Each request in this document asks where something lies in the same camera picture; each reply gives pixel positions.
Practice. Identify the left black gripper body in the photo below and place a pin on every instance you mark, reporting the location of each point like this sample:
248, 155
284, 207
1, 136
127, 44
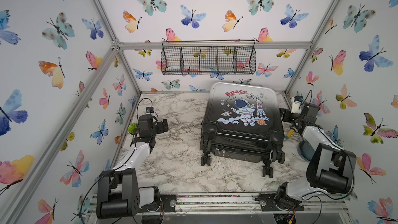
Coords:
158, 128

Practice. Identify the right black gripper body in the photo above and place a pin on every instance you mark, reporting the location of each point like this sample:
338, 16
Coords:
288, 116

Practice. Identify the silver black space suitcase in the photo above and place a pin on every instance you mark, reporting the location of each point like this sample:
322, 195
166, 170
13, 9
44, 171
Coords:
243, 122

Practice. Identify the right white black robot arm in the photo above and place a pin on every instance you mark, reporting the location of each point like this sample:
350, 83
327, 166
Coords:
330, 171

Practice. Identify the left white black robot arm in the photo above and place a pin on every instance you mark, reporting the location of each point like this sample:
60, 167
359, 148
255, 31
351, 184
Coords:
118, 192

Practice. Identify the small succulent in white pot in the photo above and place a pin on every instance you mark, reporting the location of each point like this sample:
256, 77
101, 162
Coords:
133, 129

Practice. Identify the blue yellow garden rake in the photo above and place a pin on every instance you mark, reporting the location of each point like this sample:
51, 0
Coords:
289, 134

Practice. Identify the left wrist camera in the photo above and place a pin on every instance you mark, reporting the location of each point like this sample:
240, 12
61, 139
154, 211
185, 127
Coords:
150, 110

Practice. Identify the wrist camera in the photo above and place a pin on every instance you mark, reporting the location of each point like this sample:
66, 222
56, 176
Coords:
150, 110
296, 104

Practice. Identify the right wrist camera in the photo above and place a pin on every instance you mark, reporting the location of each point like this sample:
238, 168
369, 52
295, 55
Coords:
296, 104

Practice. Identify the black wire wall basket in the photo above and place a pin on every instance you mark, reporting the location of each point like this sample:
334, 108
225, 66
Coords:
218, 57

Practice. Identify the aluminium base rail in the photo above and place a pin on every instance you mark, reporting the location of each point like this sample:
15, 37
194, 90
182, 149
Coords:
244, 203

